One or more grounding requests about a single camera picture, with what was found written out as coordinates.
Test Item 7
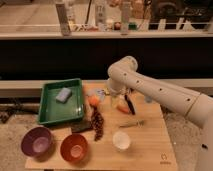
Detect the orange apple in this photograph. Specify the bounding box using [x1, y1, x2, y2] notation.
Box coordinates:
[88, 95, 100, 107]

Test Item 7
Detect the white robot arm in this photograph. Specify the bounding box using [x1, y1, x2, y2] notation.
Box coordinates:
[107, 56, 213, 171]

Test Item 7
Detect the red bowl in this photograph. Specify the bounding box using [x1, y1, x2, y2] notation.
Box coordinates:
[60, 134, 88, 163]

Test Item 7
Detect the purple bowl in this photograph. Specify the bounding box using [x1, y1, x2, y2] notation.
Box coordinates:
[21, 127, 53, 157]

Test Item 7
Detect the clear plastic wrapper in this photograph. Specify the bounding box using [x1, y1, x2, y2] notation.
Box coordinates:
[86, 88, 106, 101]

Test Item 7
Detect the orange carrot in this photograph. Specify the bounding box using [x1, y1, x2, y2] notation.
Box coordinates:
[116, 104, 130, 114]

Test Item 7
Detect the dark brown grape bunch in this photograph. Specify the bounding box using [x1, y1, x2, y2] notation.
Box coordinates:
[91, 108, 104, 141]

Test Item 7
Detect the blue sponge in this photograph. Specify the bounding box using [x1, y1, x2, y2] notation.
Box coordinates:
[56, 88, 72, 103]

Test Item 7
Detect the blue cup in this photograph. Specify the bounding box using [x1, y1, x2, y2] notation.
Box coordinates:
[145, 96, 153, 103]

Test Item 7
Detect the green plastic tray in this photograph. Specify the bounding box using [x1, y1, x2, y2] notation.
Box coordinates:
[38, 78, 84, 126]

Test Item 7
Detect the metal fork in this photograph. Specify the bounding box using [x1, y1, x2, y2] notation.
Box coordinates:
[119, 121, 145, 128]

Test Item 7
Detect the dark rectangular block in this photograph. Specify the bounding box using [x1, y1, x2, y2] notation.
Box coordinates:
[71, 120, 92, 133]

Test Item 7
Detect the white cup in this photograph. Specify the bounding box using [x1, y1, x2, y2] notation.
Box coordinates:
[112, 131, 131, 150]

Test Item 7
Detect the wooden board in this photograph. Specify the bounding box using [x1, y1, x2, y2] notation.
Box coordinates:
[24, 81, 179, 171]

